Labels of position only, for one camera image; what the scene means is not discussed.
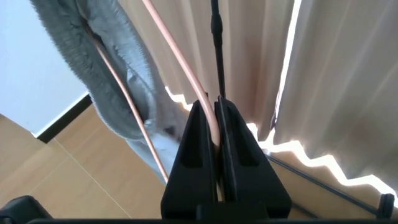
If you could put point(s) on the pink clothes hanger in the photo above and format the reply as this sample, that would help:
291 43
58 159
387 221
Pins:
183 63

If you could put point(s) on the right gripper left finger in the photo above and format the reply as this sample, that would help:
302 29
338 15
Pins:
189 174

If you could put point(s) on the pale grey shorts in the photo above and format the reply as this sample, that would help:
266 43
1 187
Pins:
93 87

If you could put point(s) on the beige curtain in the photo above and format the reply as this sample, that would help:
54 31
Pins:
342 93

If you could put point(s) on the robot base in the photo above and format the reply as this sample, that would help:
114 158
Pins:
21 210

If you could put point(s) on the black clothes rack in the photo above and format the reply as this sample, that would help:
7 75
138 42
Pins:
217 46

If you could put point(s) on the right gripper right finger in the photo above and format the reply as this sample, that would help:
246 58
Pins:
248 174

